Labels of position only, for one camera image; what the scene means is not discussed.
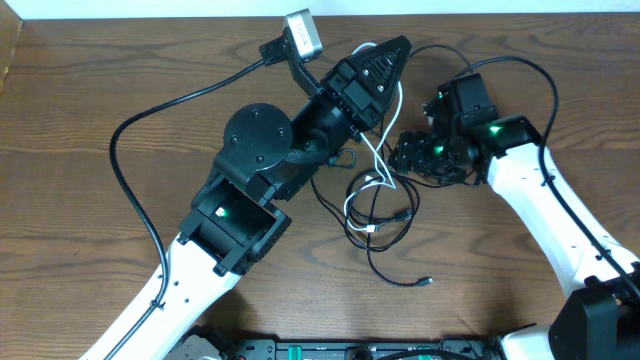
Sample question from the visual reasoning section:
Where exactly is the white cable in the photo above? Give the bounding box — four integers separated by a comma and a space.
342, 41, 404, 234

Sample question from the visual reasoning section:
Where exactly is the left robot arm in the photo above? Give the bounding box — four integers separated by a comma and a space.
87, 30, 412, 359

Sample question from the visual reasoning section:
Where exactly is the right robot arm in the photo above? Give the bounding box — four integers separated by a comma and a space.
389, 74, 639, 359

